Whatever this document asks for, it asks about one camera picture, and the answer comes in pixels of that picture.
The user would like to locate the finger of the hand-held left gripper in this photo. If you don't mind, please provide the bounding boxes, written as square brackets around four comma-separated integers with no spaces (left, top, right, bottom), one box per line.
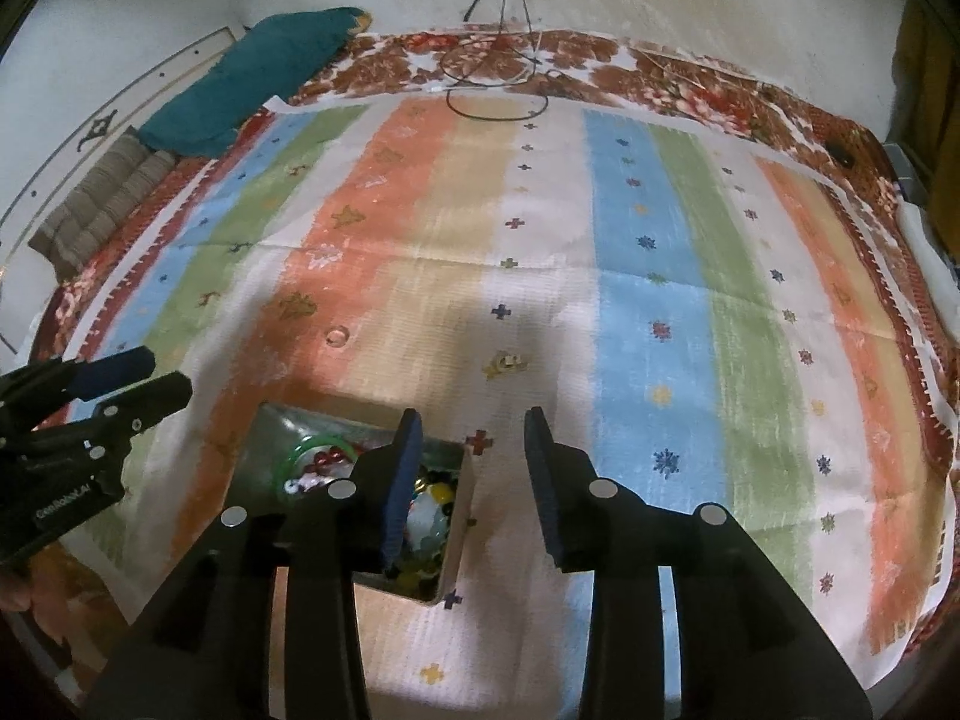
[0,347,156,406]
[37,371,194,460]

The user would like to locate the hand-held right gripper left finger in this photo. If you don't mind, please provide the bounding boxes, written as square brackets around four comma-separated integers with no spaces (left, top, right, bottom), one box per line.
[97,409,425,720]

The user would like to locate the teal pillow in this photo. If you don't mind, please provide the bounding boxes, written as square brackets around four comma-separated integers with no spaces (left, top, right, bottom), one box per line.
[139,7,372,158]

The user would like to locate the multicoloured dark bead bracelet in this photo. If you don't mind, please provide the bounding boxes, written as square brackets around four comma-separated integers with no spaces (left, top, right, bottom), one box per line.
[388,465,456,595]

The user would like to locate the grey box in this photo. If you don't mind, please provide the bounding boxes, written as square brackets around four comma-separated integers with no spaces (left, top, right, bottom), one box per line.
[885,141,935,203]

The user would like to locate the green bangle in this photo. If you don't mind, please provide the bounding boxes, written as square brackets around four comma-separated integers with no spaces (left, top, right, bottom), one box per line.
[287,433,362,485]

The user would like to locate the brown quilted cushion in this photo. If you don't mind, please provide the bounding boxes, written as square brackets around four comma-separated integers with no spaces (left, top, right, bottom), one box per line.
[28,127,177,271]

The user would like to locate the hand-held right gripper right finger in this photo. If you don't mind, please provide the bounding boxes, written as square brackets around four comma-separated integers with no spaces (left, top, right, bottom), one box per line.
[523,406,875,720]

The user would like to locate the light blue bead bracelet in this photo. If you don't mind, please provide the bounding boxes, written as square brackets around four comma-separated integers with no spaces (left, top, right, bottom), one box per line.
[407,493,452,545]

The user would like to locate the white rolled cloth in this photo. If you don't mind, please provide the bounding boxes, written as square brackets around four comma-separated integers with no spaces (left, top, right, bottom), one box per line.
[896,202,953,301]

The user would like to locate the striped pastel mat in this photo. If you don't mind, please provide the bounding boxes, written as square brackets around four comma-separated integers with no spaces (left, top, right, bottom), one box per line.
[71,94,953,691]

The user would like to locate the yellow hanging cloth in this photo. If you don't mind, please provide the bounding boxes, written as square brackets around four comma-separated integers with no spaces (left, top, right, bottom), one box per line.
[896,0,960,203]

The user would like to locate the black looped cable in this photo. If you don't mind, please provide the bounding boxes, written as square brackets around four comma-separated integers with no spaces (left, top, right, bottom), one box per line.
[445,0,552,121]

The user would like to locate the rectangular metal tin box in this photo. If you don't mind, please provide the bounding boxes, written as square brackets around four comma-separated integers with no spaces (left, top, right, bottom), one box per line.
[244,403,475,605]

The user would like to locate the white bed headboard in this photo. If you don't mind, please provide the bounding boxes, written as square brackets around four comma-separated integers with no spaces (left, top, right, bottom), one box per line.
[0,26,241,361]

